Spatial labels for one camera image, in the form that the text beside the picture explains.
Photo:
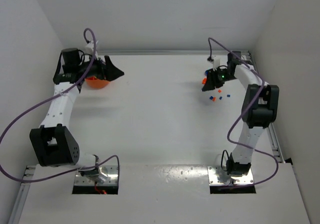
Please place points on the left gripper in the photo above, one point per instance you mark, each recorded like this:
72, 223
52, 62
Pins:
104, 68

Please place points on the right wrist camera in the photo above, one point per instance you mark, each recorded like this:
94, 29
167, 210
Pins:
214, 61

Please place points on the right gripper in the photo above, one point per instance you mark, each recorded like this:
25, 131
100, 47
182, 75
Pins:
213, 77

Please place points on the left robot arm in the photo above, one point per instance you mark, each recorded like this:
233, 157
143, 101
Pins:
52, 141

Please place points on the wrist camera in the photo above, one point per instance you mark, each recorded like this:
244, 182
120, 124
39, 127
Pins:
214, 61
89, 48

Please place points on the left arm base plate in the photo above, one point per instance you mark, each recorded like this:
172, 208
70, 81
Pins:
105, 175

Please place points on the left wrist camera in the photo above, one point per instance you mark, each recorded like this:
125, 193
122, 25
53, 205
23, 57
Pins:
89, 48

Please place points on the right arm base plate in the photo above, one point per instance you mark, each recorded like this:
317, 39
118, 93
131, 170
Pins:
218, 177

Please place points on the orange divided bowl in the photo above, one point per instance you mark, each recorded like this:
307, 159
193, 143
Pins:
96, 83

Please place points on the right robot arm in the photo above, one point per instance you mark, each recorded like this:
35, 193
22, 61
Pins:
259, 108

